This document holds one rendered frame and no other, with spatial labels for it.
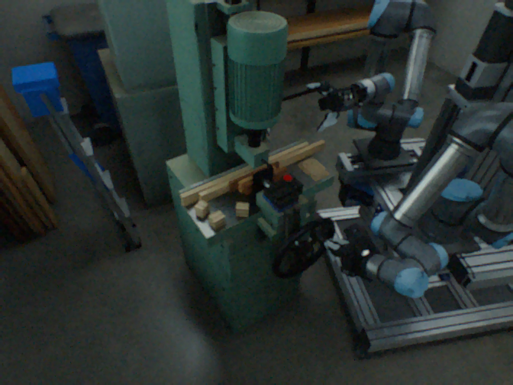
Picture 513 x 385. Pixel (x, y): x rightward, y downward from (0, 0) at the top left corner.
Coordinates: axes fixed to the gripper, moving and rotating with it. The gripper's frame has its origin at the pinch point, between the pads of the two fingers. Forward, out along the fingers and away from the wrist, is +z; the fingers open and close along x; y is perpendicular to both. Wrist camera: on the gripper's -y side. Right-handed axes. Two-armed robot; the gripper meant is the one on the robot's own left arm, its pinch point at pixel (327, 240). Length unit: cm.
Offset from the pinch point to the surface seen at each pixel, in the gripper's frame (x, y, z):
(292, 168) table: 13.0, -18.2, 32.5
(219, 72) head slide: -13, -61, 24
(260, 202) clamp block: -11.5, -14.4, 19.9
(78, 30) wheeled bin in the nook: -30, -111, 186
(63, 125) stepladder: -61, -56, 91
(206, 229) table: -32.6, -11.6, 23.8
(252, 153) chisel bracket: -8.1, -31.9, 23.9
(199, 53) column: -17, -68, 27
